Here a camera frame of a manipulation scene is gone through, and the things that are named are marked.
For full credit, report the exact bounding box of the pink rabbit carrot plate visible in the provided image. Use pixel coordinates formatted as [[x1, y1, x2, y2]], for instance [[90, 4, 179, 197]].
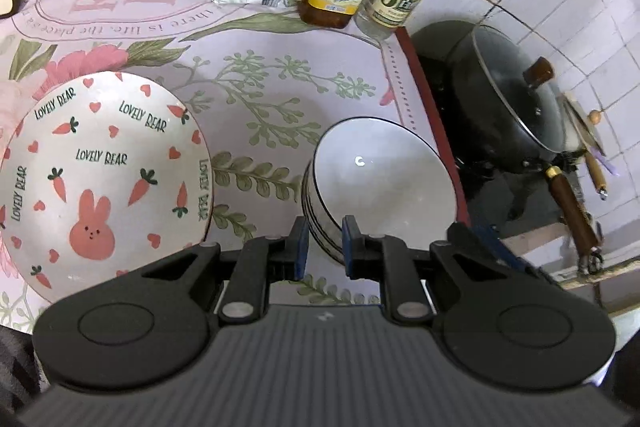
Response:
[[1, 72, 213, 301]]

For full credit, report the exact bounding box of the floral tablecloth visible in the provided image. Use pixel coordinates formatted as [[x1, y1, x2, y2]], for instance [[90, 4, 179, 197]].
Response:
[[1, 0, 452, 334]]

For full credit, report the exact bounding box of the white ribbed bowl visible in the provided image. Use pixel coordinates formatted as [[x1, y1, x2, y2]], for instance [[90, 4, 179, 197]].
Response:
[[300, 162, 344, 265], [309, 117, 458, 249]]

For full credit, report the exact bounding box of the black wok with glass lid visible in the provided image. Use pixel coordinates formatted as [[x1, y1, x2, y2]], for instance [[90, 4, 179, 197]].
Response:
[[412, 20, 603, 275]]

